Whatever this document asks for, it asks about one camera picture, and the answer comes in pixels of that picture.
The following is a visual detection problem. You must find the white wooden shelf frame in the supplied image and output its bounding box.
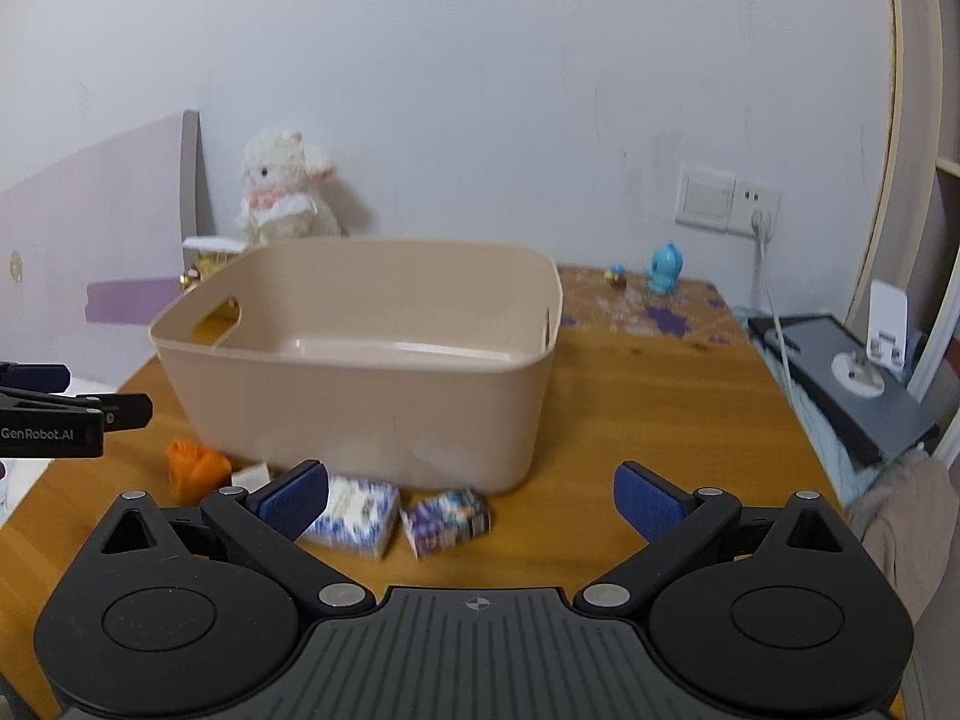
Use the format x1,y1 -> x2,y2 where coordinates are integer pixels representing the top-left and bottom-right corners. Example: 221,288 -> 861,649
846,0 -> 958,400

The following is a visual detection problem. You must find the small colourful figurine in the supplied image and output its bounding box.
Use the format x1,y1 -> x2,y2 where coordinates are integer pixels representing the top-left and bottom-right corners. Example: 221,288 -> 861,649
604,265 -> 628,289

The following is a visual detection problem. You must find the grey beige fabric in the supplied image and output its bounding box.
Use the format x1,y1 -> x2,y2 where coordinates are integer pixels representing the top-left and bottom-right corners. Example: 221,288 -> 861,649
846,448 -> 955,714

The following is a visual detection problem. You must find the small white box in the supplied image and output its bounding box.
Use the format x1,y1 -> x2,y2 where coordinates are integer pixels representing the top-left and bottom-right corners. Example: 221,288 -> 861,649
231,463 -> 272,494

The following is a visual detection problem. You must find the lilac headboard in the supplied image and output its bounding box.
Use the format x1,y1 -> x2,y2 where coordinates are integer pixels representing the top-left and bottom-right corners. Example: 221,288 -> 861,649
2,110 -> 200,385

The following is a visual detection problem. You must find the white wall switch socket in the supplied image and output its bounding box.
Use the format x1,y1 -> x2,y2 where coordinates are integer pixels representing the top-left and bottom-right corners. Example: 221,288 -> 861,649
674,166 -> 782,239

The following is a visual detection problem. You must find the gold foil bag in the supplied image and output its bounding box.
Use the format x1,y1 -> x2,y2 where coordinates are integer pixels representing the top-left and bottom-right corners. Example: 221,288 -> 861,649
179,252 -> 238,293

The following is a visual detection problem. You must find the white phone stand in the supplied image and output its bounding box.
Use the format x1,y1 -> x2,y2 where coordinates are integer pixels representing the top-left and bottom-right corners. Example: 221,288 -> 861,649
832,280 -> 908,400

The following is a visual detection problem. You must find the purple cartoon box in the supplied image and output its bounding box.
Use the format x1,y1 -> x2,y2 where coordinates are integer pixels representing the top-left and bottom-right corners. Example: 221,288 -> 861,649
400,488 -> 493,559

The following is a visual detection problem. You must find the blue white patterned box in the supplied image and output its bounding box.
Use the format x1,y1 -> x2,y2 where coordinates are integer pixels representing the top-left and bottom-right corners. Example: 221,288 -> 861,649
301,475 -> 400,559

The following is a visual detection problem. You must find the white charger cable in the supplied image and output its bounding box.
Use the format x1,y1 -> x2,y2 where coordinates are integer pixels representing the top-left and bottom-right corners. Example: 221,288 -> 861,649
748,208 -> 804,407

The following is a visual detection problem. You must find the white plush sheep toy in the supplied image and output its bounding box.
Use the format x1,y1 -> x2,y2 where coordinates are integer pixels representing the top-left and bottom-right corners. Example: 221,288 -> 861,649
236,130 -> 342,247

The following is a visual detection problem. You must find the blue bird figurine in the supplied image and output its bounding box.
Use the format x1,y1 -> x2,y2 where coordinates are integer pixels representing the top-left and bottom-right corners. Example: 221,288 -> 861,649
646,242 -> 683,296

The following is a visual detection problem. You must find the white open carton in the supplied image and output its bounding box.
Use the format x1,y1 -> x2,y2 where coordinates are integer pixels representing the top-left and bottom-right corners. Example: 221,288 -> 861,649
182,236 -> 247,255

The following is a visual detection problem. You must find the orange cloth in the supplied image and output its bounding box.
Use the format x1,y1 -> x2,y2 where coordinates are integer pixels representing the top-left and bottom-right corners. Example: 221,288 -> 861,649
166,439 -> 233,505

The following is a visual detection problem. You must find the beige plastic storage bin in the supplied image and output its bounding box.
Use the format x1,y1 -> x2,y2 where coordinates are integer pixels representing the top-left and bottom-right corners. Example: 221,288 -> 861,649
149,238 -> 563,494

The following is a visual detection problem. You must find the grey laptop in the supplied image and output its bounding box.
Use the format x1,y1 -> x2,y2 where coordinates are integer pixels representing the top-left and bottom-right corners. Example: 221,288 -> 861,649
748,316 -> 939,466

